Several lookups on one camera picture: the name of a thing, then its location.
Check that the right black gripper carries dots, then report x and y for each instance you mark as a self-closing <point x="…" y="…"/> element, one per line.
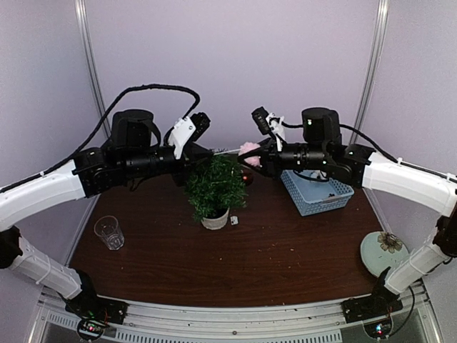
<point x="269" y="163"/>

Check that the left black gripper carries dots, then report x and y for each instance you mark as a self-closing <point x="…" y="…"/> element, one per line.
<point x="193" y="155"/>

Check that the red bauble ornament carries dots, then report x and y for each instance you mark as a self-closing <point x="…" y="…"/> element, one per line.
<point x="247" y="178"/>

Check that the small green christmas tree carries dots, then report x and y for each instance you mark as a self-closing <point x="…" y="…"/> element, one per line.
<point x="215" y="186"/>

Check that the pink pompom ornament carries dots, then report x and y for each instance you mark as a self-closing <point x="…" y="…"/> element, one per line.
<point x="245" y="148"/>

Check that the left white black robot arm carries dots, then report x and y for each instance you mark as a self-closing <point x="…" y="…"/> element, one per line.
<point x="134" y="151"/>

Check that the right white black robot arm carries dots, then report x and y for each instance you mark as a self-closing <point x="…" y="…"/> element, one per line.
<point x="367" y="167"/>

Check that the white tree pot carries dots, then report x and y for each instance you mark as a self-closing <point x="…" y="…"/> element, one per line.
<point x="218" y="222"/>

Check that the blue plastic basket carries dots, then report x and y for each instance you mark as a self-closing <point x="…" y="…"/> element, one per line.
<point x="312" y="194"/>

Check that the clear drinking glass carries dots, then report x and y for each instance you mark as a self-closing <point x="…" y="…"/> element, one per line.
<point x="108" y="230"/>

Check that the pale green floral plate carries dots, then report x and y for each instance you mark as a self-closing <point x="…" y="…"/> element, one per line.
<point x="380" y="250"/>

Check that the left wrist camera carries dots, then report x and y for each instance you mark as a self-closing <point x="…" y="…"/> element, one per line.
<point x="185" y="130"/>

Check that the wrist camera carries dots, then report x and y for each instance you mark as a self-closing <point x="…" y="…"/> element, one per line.
<point x="270" y="124"/>
<point x="185" y="130"/>

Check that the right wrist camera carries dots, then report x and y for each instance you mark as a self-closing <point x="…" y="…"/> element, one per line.
<point x="270" y="124"/>

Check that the front aluminium rail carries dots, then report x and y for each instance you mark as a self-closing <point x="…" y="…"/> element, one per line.
<point x="313" y="322"/>

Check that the left aluminium frame post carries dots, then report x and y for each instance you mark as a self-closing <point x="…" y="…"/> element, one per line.
<point x="83" y="23"/>

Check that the aluminium frame post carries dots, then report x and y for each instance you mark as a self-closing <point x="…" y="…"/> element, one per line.
<point x="379" y="34"/>
<point x="83" y="23"/>

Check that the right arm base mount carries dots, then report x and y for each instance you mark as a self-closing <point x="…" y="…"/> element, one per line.
<point x="374" y="313"/>

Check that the right aluminium frame post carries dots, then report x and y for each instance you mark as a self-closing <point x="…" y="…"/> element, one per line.
<point x="379" y="34"/>

